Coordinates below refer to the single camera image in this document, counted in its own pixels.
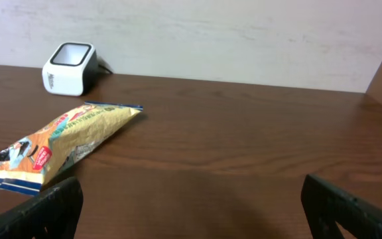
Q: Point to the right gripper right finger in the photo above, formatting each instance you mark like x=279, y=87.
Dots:
x=328, y=208

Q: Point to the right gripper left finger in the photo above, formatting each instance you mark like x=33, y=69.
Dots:
x=54, y=213

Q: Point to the yellow snack bag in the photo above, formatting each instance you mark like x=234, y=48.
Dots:
x=31, y=162

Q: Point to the white barcode scanner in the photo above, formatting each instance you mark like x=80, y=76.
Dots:
x=71, y=70

